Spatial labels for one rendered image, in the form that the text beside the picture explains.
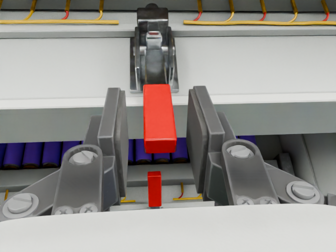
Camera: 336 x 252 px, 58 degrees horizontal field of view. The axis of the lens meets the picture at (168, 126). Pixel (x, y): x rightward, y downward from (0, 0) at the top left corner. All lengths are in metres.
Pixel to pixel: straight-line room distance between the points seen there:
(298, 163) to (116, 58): 0.24
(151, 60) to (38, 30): 0.08
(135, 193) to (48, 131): 0.16
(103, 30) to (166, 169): 0.18
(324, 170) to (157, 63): 0.21
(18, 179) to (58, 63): 0.18
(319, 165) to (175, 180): 0.14
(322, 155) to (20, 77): 0.26
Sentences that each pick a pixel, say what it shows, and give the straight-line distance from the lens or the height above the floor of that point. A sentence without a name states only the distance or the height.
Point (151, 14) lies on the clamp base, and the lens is 0.18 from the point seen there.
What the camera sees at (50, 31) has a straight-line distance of 0.20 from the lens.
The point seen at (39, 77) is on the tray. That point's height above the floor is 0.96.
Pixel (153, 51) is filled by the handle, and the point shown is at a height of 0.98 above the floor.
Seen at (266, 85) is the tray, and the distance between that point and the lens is 0.19.
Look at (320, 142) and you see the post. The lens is 0.32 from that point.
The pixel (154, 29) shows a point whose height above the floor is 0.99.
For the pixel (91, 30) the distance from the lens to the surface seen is 0.20.
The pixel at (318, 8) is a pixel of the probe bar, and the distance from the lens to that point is 0.24.
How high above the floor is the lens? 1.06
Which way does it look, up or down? 42 degrees down
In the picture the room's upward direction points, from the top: 2 degrees clockwise
